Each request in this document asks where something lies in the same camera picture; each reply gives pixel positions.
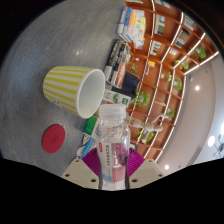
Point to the round white sticker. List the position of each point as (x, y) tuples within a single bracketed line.
[(79, 151)]

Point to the wooden shelf unit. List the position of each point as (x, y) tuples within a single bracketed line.
[(156, 80)]

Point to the ceiling lights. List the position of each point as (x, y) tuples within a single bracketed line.
[(211, 140)]

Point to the low green white box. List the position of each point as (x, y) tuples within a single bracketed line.
[(90, 125)]

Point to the colourful book stack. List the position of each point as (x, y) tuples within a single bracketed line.
[(133, 26)]

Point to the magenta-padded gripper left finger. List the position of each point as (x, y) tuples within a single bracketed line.
[(78, 171)]

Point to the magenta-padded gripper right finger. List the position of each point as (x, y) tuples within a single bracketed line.
[(146, 171)]

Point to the yellow striped white cup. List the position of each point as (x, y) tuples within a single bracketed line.
[(63, 86)]

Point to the dark book stack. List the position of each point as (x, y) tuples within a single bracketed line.
[(116, 63)]

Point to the dark blue chair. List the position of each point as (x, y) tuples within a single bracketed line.
[(128, 85)]

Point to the clear plastic drink bottle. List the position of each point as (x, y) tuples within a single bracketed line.
[(113, 140)]

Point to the tall green white carton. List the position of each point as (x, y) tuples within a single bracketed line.
[(116, 97)]

